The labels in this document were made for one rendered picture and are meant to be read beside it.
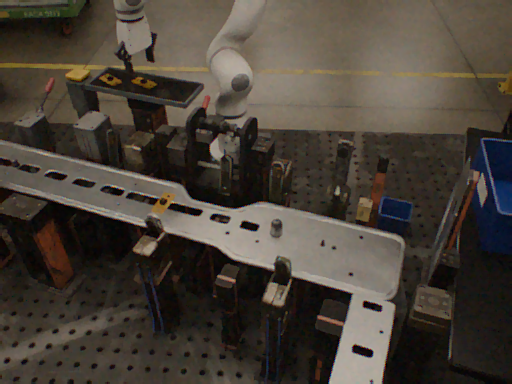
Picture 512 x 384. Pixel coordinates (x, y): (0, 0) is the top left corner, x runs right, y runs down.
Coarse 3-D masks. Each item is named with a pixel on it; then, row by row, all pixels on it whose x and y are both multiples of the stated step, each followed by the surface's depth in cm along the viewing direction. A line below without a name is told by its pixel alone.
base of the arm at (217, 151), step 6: (216, 114) 176; (246, 114) 177; (228, 120) 173; (234, 120) 174; (240, 120) 175; (246, 120) 178; (240, 126) 176; (222, 138) 181; (216, 144) 191; (222, 144) 183; (216, 150) 188; (222, 150) 185; (216, 156) 185
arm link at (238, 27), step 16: (240, 0) 150; (256, 0) 148; (240, 16) 151; (256, 16) 152; (224, 32) 158; (240, 32) 155; (208, 48) 166; (224, 48) 162; (240, 48) 167; (208, 64) 165
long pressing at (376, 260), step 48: (0, 144) 158; (48, 192) 140; (96, 192) 140; (144, 192) 139; (192, 240) 126; (240, 240) 125; (288, 240) 124; (336, 240) 124; (384, 240) 124; (336, 288) 113; (384, 288) 112
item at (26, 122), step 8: (32, 112) 162; (24, 120) 159; (32, 120) 158; (40, 120) 160; (16, 128) 158; (24, 128) 157; (32, 128) 157; (40, 128) 161; (48, 128) 164; (24, 136) 160; (32, 136) 158; (40, 136) 161; (48, 136) 165; (24, 144) 162; (32, 144) 161; (40, 144) 162; (48, 144) 166
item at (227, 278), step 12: (228, 264) 120; (228, 276) 117; (216, 288) 117; (228, 288) 115; (240, 288) 123; (228, 300) 118; (228, 312) 122; (240, 312) 130; (228, 324) 127; (240, 324) 132; (228, 336) 131; (240, 336) 135; (228, 348) 134
